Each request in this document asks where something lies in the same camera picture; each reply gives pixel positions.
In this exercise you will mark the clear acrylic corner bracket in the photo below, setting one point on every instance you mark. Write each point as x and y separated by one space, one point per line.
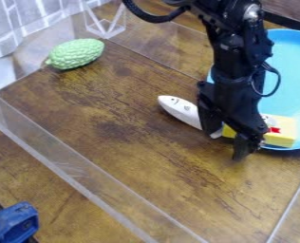
104 17

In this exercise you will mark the green bumpy gourd toy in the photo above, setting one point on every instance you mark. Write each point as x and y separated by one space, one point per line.
75 53

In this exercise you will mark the white checkered cloth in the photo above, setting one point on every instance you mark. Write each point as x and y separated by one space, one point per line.
25 16

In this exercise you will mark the white wooden fish toy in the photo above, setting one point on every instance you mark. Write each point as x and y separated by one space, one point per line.
180 109

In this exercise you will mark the yellow butter block toy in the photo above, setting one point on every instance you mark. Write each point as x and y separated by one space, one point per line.
281 134

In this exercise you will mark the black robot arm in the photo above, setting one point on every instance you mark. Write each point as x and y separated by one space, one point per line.
235 32

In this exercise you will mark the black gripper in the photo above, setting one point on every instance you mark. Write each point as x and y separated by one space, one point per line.
227 101

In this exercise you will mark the clear acrylic barrier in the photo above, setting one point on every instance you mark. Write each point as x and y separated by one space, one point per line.
148 222

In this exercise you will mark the blue round plastic tray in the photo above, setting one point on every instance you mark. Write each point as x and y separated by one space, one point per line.
281 83

